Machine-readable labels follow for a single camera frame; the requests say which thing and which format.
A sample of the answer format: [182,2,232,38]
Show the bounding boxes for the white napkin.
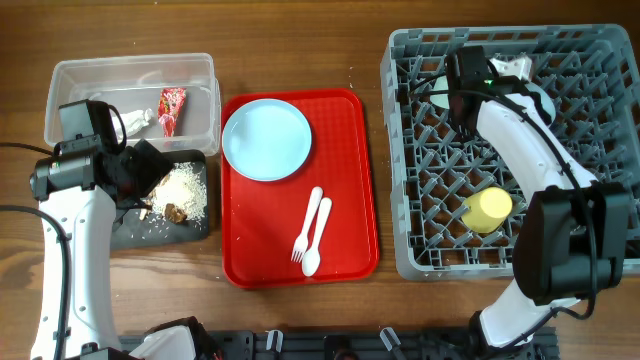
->
[112,108,153,141]

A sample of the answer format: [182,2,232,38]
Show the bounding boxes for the rice and food scraps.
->
[138,162,208,225]

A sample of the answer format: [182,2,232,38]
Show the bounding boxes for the red snack wrapper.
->
[157,87,187,138]

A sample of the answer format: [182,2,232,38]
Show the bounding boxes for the white plastic fork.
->
[291,186,323,263]

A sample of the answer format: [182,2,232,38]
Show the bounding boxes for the white plastic spoon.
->
[302,198,332,277]

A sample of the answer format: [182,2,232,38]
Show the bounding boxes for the mint green bowl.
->
[431,76,556,125]

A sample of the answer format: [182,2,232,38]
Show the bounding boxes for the yellow plastic cup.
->
[461,187,513,233]

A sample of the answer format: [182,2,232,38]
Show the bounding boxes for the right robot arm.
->
[445,46,631,358]

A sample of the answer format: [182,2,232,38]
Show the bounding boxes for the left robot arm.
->
[30,100,173,359]

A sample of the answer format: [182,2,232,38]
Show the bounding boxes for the grey dishwasher rack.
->
[380,24,639,281]

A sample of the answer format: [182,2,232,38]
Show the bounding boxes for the black plastic tray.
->
[111,150,209,250]

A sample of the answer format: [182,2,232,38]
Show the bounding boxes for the clear plastic bin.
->
[44,53,221,156]

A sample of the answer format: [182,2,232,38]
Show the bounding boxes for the red serving tray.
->
[221,88,379,288]

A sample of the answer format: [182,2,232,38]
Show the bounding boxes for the large light blue plate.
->
[222,98,313,182]

